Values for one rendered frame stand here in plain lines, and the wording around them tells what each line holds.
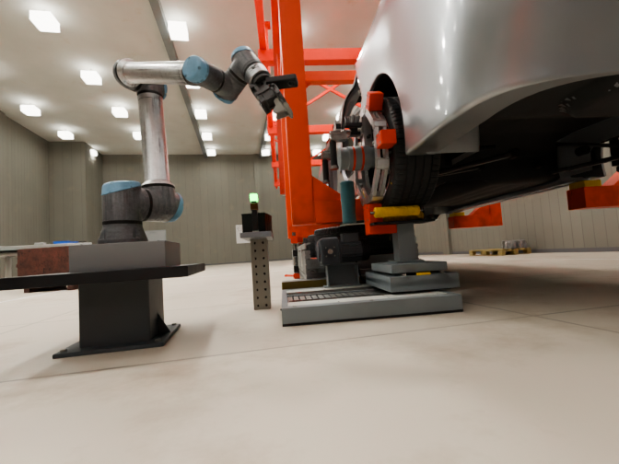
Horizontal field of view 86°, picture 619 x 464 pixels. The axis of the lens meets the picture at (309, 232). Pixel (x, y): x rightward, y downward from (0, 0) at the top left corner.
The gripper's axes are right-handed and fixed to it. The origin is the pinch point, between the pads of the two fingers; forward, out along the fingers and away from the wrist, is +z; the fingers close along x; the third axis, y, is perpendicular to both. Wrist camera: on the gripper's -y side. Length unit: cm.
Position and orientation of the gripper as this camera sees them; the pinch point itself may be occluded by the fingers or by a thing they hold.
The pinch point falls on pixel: (292, 113)
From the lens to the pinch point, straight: 126.0
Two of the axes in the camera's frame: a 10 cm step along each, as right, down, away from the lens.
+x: -1.7, -2.9, -9.4
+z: 5.2, 7.9, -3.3
